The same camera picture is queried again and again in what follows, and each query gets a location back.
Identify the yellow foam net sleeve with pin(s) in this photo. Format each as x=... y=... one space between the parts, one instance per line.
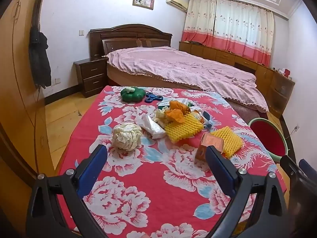
x=179 y=131

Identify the white teal medicine box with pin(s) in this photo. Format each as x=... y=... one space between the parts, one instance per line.
x=166 y=103

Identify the wooden wardrobe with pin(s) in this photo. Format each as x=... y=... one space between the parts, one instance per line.
x=23 y=117

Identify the wooden bed frame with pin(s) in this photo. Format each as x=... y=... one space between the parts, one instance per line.
x=104 y=41

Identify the wall air conditioner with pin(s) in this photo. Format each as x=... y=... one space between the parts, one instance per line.
x=179 y=4

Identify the black hanging jacket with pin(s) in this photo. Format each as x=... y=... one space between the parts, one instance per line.
x=40 y=67

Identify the white blue face mask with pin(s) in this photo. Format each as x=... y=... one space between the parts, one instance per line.
x=202 y=116

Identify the cream and red curtains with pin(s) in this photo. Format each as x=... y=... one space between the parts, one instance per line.
x=232 y=26

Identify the blue fidget spinner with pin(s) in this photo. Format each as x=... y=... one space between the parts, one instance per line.
x=150 y=97

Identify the green pumpkin toy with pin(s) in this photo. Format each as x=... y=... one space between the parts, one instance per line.
x=132 y=94

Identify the red cup on shelf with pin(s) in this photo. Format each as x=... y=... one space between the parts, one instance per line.
x=286 y=73

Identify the orange wrapper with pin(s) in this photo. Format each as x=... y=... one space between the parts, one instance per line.
x=177 y=111

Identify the pink checked bedspread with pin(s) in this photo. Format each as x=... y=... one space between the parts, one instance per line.
x=169 y=68

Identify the long wooden cabinet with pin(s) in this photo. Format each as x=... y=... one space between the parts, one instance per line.
x=263 y=74

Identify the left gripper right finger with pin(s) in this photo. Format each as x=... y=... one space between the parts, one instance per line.
x=268 y=217

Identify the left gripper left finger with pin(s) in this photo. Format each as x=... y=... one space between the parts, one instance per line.
x=44 y=214

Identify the cream paper ball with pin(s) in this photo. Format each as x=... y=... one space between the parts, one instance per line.
x=127 y=136

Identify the wooden corner shelf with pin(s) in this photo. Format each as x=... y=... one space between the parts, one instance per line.
x=278 y=94

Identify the clear snack bag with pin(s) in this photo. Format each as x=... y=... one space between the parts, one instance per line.
x=161 y=118

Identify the dark wooden nightstand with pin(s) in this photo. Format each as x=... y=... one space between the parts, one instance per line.
x=91 y=75

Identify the red floral tablecloth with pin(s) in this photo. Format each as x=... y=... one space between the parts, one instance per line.
x=159 y=189

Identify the red bin green rim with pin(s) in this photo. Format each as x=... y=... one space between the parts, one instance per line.
x=271 y=137

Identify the orange printed cardboard box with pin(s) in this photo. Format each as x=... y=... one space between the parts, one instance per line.
x=208 y=140

